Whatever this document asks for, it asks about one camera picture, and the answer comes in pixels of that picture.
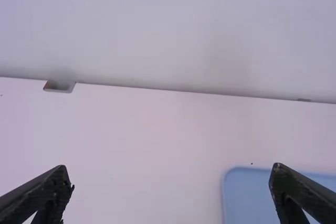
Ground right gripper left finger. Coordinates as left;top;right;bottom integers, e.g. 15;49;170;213
0;165;75;224

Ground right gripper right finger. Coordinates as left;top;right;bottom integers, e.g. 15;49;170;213
269;163;336;224

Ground blue mat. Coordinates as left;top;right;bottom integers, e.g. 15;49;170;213
222;166;336;224

